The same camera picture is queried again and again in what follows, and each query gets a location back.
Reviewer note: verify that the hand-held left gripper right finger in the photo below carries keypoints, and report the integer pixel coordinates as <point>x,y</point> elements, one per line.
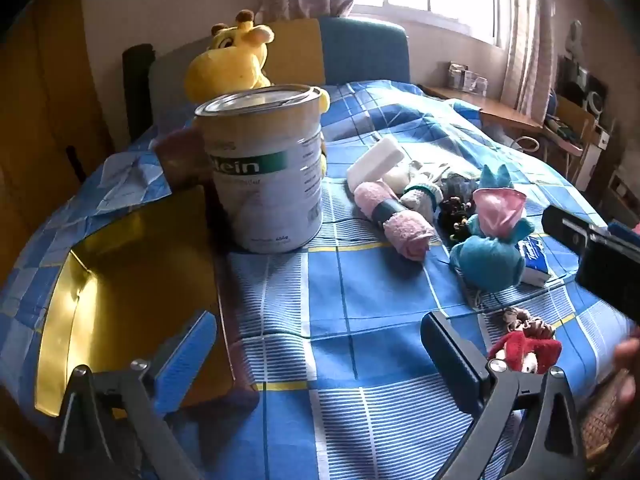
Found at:
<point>450,355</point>

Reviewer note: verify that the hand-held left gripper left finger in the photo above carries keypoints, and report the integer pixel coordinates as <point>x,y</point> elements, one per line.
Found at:
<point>186,355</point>

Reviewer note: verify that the gold cardboard box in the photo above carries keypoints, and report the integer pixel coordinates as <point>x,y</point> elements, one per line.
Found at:
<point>125,270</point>

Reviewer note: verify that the person's right hand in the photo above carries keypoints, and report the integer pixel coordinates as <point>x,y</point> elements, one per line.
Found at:
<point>629,365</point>

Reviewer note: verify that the blue tissue packet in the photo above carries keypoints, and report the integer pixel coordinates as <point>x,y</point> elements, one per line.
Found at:
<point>532,260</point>

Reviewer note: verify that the blue plaid bedsheet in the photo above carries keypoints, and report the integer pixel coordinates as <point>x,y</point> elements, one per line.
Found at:
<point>380,310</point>

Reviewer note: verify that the teal plush toy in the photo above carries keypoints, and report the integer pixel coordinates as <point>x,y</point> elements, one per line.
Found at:
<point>480,260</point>

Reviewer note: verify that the pink rolled towel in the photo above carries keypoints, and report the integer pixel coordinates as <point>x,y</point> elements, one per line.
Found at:
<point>410,232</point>

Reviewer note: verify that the wooden chair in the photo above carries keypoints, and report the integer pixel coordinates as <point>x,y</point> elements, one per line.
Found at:
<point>570,110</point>

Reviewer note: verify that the wooden desk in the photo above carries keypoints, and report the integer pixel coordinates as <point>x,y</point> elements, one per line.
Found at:
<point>500,110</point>

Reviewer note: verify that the white tin can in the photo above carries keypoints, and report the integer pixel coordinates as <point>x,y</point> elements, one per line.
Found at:
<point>260,185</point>

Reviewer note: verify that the cluttered shelf unit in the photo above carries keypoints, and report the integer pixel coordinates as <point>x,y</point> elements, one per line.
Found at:
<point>585,80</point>

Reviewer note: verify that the white paper napkin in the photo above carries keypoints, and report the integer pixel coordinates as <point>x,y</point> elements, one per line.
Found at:
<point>120,180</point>

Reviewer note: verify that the white rectangular box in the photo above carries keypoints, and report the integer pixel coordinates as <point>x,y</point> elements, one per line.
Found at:
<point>375,162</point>

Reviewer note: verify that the clear acrylic holder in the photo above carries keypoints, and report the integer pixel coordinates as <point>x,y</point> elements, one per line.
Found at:
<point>467,80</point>

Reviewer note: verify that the black chair back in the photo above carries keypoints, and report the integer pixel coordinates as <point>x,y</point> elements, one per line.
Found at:
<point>137,90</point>

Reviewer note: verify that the yellow plush toy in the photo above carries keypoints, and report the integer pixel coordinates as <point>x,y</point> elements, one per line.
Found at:
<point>225,60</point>

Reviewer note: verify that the wooden wardrobe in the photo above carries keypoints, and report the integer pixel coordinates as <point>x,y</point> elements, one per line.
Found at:
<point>45,85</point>

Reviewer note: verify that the blue yellow grey headboard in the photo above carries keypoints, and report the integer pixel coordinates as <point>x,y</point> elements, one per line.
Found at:
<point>360,55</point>

